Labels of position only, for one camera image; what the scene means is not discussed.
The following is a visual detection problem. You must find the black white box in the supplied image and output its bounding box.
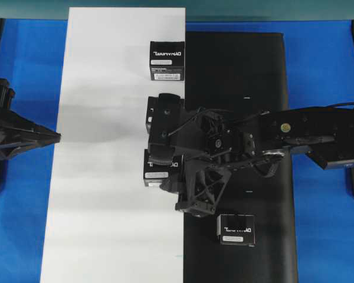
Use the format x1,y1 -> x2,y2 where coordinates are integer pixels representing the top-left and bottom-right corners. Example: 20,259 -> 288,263
149,41 -> 185,81
143,149 -> 183,187
217,214 -> 255,246
146,96 -> 159,136

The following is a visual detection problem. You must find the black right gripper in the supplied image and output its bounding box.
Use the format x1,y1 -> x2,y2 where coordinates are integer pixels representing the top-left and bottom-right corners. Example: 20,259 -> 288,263
148,93 -> 257,217

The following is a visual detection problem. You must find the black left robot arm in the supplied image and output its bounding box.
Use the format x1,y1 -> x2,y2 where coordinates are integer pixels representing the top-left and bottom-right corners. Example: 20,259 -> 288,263
0,78 -> 61,169

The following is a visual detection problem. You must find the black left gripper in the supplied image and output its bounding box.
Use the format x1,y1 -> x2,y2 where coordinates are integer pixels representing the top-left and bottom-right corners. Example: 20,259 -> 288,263
0,108 -> 61,159

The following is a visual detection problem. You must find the black base mat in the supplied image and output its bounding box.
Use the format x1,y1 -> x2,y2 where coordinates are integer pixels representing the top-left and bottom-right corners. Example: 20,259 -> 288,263
182,31 -> 299,283

